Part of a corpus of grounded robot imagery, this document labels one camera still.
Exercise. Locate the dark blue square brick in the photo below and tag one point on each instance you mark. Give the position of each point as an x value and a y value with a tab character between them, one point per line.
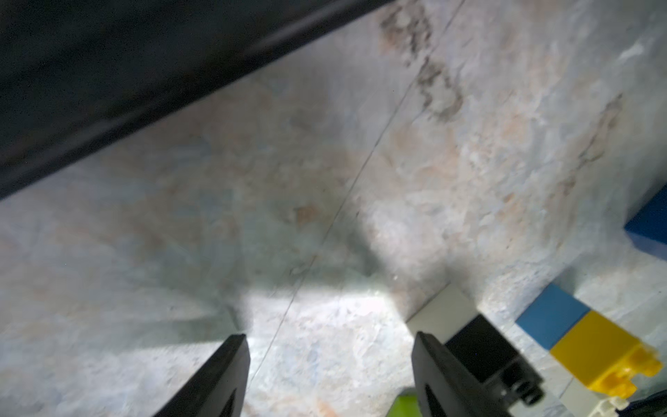
647	229

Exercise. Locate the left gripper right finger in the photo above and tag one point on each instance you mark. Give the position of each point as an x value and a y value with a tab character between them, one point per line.
444	387

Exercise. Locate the cream square brick lower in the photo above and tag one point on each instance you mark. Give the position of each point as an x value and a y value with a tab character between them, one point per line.
582	402

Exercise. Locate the white square brick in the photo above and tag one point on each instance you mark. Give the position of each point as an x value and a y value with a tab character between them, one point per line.
444	315

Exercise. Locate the black square brick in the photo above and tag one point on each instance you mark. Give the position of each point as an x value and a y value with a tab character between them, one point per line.
496	364

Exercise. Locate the yellow square brick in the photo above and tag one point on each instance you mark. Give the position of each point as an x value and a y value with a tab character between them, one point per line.
604	357

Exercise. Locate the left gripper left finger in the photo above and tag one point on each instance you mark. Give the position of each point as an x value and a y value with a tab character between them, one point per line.
218	388

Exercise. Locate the black grey chessboard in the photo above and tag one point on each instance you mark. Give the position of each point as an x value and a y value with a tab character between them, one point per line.
79	75

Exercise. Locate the light blue square brick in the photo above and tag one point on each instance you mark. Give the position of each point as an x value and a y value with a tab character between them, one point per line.
551	316

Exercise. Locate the lime green square brick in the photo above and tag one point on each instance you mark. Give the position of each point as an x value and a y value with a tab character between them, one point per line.
405	405

